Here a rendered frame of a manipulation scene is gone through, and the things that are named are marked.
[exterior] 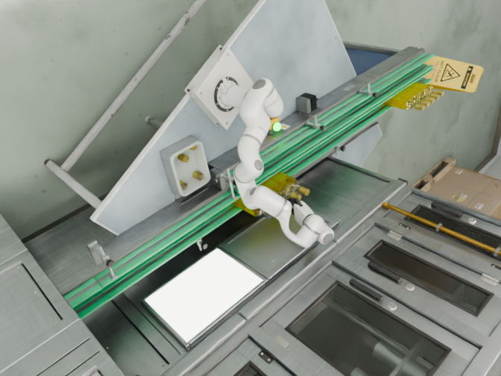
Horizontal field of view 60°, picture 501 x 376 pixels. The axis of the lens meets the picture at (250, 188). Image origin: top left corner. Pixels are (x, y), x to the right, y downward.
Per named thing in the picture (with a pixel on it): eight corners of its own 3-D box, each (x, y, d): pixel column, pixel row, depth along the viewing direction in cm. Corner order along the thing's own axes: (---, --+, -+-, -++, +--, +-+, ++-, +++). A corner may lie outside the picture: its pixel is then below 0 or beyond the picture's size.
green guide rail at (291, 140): (226, 175, 207) (237, 181, 201) (225, 174, 206) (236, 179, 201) (423, 54, 293) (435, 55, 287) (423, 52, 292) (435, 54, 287)
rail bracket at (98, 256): (89, 261, 184) (115, 287, 169) (74, 230, 174) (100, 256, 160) (100, 254, 186) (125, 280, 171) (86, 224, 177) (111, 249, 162)
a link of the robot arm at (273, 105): (250, 116, 191) (278, 124, 180) (237, 95, 181) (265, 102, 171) (262, 100, 193) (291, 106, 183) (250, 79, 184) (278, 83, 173)
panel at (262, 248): (142, 304, 186) (187, 351, 163) (139, 300, 184) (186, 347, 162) (287, 200, 230) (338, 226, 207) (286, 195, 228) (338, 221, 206)
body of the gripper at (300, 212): (319, 228, 193) (305, 215, 202) (317, 210, 187) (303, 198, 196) (305, 235, 191) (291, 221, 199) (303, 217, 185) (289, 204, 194)
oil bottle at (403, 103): (379, 104, 277) (420, 114, 259) (379, 95, 274) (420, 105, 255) (384, 100, 280) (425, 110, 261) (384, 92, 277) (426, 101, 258)
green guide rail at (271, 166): (229, 188, 211) (239, 194, 206) (228, 186, 210) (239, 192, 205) (423, 65, 297) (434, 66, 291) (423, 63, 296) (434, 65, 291)
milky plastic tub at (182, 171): (171, 192, 205) (182, 198, 199) (159, 151, 192) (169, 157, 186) (200, 174, 213) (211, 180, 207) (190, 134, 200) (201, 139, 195)
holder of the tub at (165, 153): (174, 200, 208) (183, 206, 203) (159, 151, 192) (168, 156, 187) (202, 183, 216) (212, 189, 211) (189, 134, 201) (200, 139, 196)
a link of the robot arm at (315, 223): (306, 238, 173) (320, 218, 172) (292, 224, 181) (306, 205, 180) (328, 248, 183) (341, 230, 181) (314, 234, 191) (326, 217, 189)
